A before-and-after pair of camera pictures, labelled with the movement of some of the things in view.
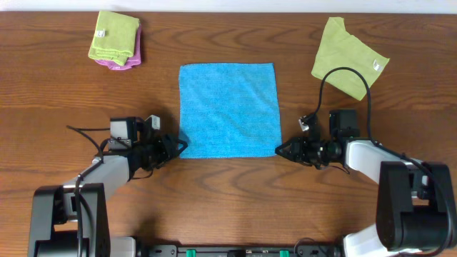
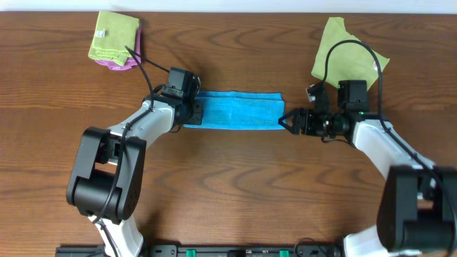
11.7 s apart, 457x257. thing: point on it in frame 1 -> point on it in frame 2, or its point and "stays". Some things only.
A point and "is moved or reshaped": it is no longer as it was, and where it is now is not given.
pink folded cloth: (136, 59) stays
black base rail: (300, 250) stays
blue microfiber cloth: (228, 110) is moved or reshaped
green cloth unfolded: (339, 49) stays
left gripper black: (166, 148) -> (197, 119)
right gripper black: (298, 150) -> (308, 114)
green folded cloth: (114, 37) stays
